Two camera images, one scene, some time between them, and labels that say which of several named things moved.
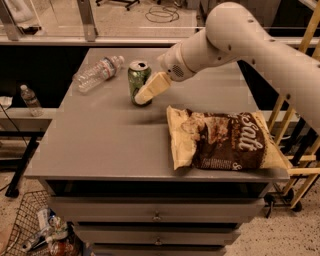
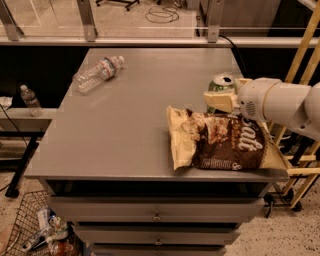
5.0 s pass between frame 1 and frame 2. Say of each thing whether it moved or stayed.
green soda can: moved
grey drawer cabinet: stayed
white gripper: moved
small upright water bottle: stayed
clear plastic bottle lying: stayed
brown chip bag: stayed
